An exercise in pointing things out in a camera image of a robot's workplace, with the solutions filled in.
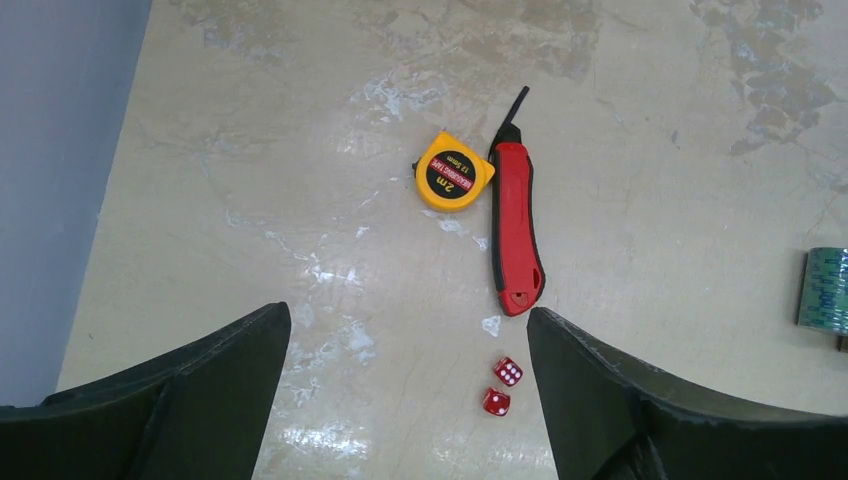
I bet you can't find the green poker chip stack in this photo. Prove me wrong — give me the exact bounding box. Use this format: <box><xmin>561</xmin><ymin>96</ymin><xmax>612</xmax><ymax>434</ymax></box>
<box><xmin>796</xmin><ymin>247</ymin><xmax>847</xmax><ymax>337</ymax></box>

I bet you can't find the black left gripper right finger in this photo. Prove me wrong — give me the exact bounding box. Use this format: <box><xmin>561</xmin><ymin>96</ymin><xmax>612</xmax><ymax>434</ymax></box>
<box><xmin>527</xmin><ymin>307</ymin><xmax>847</xmax><ymax>479</ymax></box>

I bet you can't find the yellow tape measure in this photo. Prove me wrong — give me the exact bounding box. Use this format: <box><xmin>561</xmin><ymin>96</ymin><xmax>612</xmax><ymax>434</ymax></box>
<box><xmin>412</xmin><ymin>130</ymin><xmax>496</xmax><ymax>213</ymax></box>

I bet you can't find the red die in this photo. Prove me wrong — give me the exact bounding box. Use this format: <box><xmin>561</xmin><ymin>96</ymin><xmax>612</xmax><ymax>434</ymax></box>
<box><xmin>482</xmin><ymin>387</ymin><xmax>511</xmax><ymax>417</ymax></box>
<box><xmin>493</xmin><ymin>356</ymin><xmax>523</xmax><ymax>387</ymax></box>

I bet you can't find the red utility knife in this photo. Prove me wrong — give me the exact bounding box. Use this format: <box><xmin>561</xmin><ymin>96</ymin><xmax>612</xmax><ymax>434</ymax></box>
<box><xmin>488</xmin><ymin>86</ymin><xmax>547</xmax><ymax>318</ymax></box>

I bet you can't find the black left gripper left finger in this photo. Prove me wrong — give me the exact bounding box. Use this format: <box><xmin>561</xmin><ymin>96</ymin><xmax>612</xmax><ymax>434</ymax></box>
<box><xmin>1</xmin><ymin>302</ymin><xmax>291</xmax><ymax>479</ymax></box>

